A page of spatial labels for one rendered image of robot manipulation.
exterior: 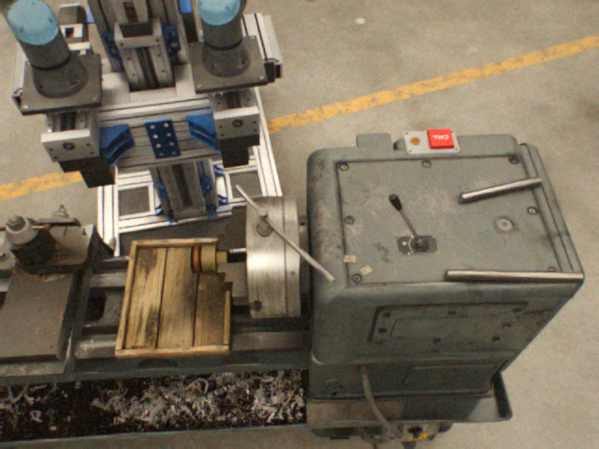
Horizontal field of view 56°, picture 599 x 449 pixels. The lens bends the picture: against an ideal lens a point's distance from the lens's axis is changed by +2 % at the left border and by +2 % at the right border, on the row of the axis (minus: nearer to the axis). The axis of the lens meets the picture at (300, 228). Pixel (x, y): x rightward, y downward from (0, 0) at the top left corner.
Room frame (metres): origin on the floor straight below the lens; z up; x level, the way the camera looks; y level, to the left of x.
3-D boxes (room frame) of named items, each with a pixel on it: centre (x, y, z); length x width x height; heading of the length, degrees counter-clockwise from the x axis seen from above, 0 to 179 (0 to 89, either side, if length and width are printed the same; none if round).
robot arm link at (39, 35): (1.31, 0.72, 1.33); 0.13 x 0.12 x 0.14; 32
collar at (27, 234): (0.79, 0.71, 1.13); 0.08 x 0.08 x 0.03
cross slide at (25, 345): (0.73, 0.71, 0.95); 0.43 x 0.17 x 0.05; 3
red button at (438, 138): (0.98, -0.36, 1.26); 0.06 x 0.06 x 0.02; 3
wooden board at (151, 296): (0.72, 0.35, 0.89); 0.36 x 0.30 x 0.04; 3
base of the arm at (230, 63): (1.40, 0.23, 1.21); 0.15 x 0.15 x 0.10
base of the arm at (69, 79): (1.30, 0.72, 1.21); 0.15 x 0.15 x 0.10
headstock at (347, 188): (0.77, -0.32, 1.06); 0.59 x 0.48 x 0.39; 93
